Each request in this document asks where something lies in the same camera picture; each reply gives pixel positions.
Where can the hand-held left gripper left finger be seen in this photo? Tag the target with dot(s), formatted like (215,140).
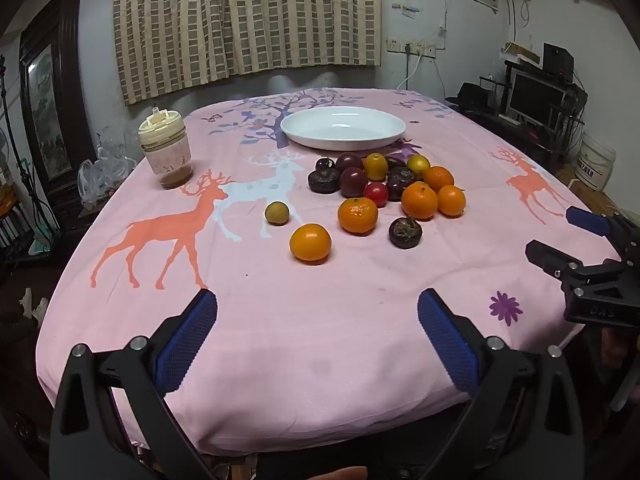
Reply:
(187,340)

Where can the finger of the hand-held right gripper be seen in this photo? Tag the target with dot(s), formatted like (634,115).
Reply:
(585,220)
(547,256)

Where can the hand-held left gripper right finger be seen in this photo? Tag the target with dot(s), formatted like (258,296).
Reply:
(450,345)

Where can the small orange mandarin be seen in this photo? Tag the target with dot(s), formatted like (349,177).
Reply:
(438,178)
(451,201)
(419,200)

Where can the dark mangosteen front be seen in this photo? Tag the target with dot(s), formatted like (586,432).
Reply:
(405,232)

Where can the tan longan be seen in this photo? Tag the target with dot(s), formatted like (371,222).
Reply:
(277,212)

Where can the smooth round orange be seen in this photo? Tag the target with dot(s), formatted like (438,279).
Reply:
(310,242)

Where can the yellow-green citrus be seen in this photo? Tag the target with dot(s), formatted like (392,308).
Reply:
(418,164)

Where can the rough-skinned mandarin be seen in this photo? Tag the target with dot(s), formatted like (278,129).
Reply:
(357,215)

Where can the dark brown water chestnut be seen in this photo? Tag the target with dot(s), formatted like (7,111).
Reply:
(322,181)
(400,182)

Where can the red cherry tomato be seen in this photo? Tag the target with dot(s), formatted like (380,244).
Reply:
(376,194)

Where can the dark purple plum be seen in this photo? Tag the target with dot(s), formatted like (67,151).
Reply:
(349,161)
(353,181)

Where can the small yellow-orange kumquat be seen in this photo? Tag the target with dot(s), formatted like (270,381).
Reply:
(376,166)

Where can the dark red cherry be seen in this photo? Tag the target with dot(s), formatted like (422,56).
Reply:
(325,164)

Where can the white oval plate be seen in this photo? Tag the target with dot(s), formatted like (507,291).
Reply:
(342,127)

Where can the person's left hand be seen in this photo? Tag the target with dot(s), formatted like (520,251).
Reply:
(345,474)

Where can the white plastic bucket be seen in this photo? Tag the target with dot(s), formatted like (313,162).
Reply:
(595,162)

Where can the dark computer desk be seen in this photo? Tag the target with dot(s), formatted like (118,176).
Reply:
(525,135)

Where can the pink deer-print tablecloth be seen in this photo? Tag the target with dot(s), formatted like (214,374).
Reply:
(300,335)

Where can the computer monitor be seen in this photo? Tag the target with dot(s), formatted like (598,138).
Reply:
(535,95)

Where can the black box speaker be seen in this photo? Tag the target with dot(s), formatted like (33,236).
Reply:
(557,60)

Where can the black hat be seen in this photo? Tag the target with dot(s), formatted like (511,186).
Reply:
(467,96)

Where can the clear jar with cream lid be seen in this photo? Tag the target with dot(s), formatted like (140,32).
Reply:
(165,152)

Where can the clear plastic bag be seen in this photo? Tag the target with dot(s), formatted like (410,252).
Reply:
(105,170)

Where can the row of books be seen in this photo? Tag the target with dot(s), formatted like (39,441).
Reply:
(12,227)

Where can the dark wood framed picture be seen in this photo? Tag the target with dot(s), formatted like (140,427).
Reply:
(47,100)

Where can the beige checked curtain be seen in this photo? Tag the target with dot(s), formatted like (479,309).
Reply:
(240,20)

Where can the white double wall socket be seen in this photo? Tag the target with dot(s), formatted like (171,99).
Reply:
(421,49)

